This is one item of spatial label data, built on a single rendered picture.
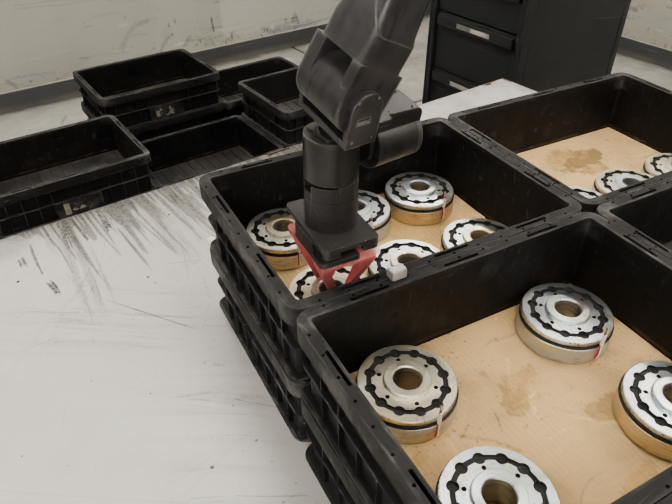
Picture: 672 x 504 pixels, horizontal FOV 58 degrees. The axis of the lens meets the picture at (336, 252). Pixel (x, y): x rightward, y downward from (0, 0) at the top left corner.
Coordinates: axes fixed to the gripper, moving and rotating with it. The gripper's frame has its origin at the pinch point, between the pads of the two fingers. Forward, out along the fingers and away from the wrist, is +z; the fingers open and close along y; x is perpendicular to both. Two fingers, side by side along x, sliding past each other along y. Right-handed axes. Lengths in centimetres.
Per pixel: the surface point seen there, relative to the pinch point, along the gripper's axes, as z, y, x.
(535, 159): 4, 18, -48
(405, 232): 4.2, 9.7, -16.8
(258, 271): -5.3, -0.5, 8.8
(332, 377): -5.7, -17.3, 8.4
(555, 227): -6.0, -8.8, -24.7
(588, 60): 35, 110, -164
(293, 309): -5.7, -7.9, 8.0
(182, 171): 50, 122, -8
